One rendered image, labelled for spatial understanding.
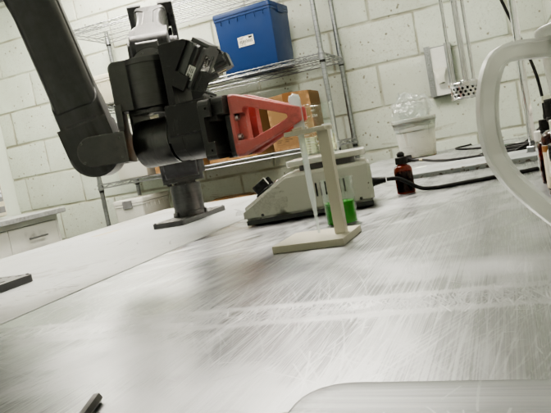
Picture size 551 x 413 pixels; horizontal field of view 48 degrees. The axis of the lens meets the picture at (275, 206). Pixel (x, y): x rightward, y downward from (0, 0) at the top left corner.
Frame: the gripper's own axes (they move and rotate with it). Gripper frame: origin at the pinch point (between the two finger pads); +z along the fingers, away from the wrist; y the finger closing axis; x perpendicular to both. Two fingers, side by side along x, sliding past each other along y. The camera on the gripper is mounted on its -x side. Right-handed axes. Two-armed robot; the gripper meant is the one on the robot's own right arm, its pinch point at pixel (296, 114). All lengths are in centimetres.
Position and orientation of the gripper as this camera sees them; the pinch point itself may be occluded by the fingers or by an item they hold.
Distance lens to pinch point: 68.6
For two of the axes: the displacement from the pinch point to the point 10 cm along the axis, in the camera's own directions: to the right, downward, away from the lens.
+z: 9.1, -1.3, -3.8
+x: 1.8, 9.8, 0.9
